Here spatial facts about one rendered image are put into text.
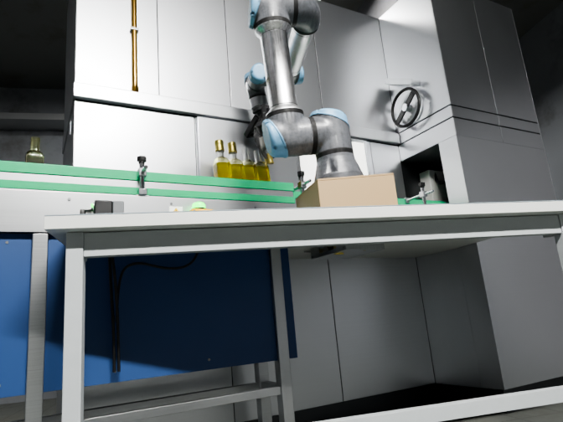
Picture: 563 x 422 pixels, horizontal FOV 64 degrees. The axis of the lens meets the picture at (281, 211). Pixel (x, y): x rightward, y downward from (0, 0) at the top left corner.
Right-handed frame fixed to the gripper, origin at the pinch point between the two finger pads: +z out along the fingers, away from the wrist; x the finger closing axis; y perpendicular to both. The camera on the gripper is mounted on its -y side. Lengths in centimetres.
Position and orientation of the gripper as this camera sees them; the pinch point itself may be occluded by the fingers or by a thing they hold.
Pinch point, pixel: (268, 156)
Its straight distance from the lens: 191.6
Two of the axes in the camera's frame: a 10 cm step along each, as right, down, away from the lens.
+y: 6.4, -2.1, -7.4
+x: 7.3, -1.3, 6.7
